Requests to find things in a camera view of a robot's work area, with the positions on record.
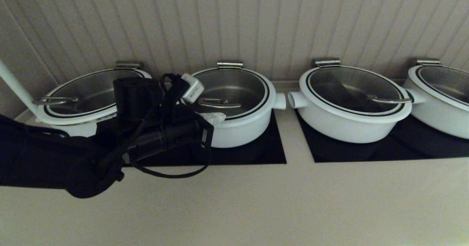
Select far right white pot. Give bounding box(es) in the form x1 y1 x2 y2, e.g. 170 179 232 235
407 66 469 113

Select black glass cooktop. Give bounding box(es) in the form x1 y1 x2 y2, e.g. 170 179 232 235
295 110 469 163
123 110 287 166

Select far left white pot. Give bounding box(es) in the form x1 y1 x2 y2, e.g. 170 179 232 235
32 69 153 126

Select glass lid white rim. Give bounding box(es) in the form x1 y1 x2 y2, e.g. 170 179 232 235
182 68 276 128

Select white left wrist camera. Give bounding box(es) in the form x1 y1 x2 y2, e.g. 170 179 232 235
181 73 205 104

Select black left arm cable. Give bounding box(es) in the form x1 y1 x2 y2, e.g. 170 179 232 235
130 73 214 179

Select white cooking pot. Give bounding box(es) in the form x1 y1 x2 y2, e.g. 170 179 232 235
35 112 110 138
210 91 287 148
288 91 406 144
402 88 469 140

